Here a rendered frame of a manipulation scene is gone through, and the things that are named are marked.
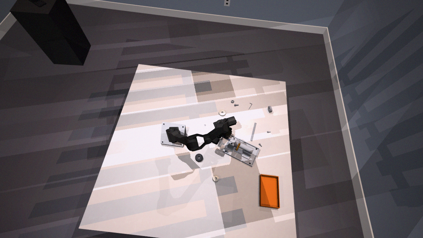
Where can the orange open-top box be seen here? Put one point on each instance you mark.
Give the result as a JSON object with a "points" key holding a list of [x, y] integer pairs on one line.
{"points": [[269, 191]]}

